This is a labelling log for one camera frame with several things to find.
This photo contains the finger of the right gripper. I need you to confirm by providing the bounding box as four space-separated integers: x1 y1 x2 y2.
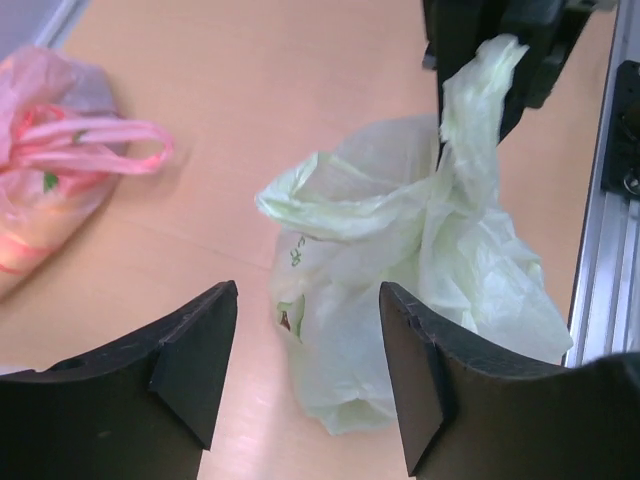
422 0 501 171
497 19 555 141

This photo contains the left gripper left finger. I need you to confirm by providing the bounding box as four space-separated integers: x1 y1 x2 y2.
1 281 238 479

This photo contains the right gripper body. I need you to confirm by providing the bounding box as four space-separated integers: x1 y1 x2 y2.
496 0 594 97

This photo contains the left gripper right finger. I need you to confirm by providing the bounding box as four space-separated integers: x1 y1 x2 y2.
379 282 639 479

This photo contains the green plastic bag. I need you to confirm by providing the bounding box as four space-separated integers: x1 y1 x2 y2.
256 34 573 435

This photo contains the pink tied plastic bag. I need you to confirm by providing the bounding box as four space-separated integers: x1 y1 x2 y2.
1 46 174 294

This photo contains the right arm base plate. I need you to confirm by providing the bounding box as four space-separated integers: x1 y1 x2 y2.
601 60 639 200

